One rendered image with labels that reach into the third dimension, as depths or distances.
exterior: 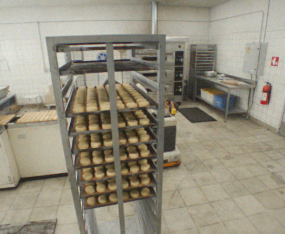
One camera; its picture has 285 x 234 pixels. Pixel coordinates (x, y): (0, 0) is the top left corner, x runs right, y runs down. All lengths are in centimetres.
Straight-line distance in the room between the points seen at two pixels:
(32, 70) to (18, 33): 113
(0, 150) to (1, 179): 44
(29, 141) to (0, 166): 46
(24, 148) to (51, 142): 37
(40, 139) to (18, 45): 456
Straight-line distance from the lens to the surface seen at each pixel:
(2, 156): 294
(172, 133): 286
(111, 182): 116
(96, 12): 663
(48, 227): 250
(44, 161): 304
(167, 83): 591
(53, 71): 85
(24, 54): 699
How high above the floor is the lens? 177
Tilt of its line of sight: 20 degrees down
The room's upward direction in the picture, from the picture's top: 1 degrees counter-clockwise
